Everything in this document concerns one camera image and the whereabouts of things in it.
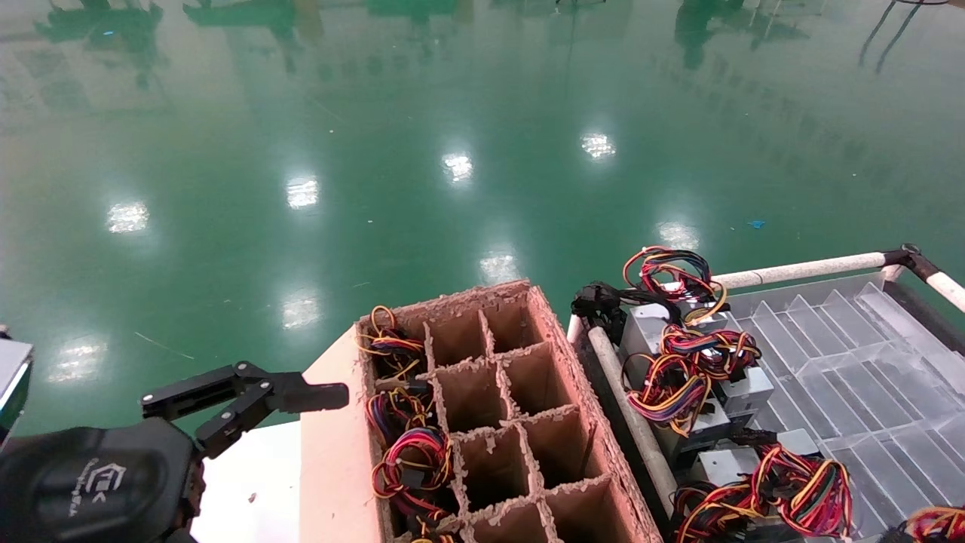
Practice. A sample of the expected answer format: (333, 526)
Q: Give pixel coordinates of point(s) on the black pipe joint connector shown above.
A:
(597, 302)
(912, 259)

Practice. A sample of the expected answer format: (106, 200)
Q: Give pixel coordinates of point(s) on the grey device with teal edge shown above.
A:
(13, 377)

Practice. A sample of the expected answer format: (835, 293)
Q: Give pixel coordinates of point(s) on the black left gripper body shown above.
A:
(90, 483)

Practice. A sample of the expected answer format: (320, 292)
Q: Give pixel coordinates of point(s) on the clear plastic divider tray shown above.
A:
(867, 362)

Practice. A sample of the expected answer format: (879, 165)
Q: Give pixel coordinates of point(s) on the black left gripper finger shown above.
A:
(317, 396)

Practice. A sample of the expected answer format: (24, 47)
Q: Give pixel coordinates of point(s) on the brown cardboard divider box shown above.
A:
(482, 392)

